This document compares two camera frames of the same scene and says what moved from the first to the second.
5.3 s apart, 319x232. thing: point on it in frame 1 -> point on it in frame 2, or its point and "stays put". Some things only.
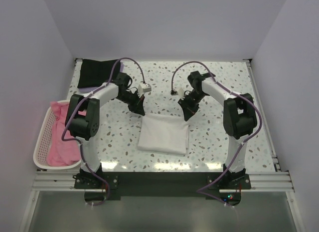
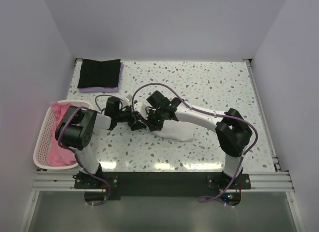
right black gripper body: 193,99 -> 155,118
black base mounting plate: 222,187 stays put
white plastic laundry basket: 43,138 stays put
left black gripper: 137,107 -> 133,117
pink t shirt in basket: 62,152 stays put
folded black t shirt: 95,73 stays put
